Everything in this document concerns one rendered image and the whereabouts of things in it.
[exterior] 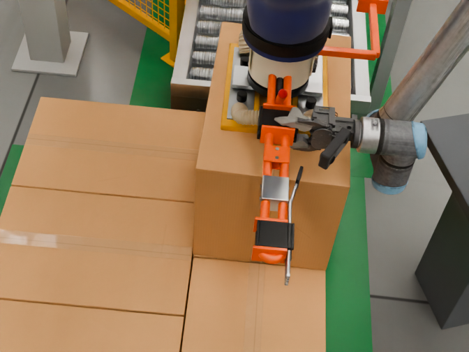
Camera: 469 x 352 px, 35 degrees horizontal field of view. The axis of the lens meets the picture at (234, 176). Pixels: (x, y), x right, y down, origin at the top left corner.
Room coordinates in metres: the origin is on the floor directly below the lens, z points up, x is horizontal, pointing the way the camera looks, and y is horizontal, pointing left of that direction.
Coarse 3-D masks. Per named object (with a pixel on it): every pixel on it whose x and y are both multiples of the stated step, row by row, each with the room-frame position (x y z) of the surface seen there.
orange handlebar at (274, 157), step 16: (368, 16) 1.75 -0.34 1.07; (336, 48) 1.58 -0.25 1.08; (352, 48) 1.59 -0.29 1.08; (272, 80) 1.43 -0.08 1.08; (288, 80) 1.43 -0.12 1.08; (272, 96) 1.37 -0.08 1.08; (288, 96) 1.37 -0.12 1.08; (272, 144) 1.21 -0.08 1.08; (288, 144) 1.21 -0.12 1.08; (272, 160) 1.15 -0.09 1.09; (288, 160) 1.16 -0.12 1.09; (288, 176) 1.12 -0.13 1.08; (272, 256) 0.88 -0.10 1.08
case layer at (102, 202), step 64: (64, 128) 1.68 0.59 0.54; (128, 128) 1.71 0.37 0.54; (192, 128) 1.73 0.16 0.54; (64, 192) 1.41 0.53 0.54; (128, 192) 1.43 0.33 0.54; (192, 192) 1.46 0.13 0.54; (0, 256) 1.15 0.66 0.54; (64, 256) 1.17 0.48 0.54; (128, 256) 1.19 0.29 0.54; (192, 256) 1.23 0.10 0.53; (0, 320) 0.95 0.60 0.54; (64, 320) 0.97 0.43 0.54; (128, 320) 0.99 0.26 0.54; (192, 320) 1.01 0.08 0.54; (256, 320) 1.02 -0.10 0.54; (320, 320) 1.04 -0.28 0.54
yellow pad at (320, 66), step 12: (324, 60) 1.66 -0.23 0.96; (312, 72) 1.59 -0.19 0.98; (324, 72) 1.61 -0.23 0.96; (324, 84) 1.56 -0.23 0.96; (300, 96) 1.50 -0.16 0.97; (312, 96) 1.50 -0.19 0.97; (324, 96) 1.51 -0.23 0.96; (300, 108) 1.45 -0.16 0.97; (312, 108) 1.45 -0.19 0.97; (300, 132) 1.37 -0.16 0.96
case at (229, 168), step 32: (224, 32) 1.77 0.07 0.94; (224, 64) 1.62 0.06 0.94; (224, 160) 1.26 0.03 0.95; (256, 160) 1.27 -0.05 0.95; (224, 192) 1.22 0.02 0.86; (256, 192) 1.22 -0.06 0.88; (320, 192) 1.21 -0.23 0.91; (224, 224) 1.22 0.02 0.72; (320, 224) 1.21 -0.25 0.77; (224, 256) 1.22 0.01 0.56; (320, 256) 1.21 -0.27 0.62
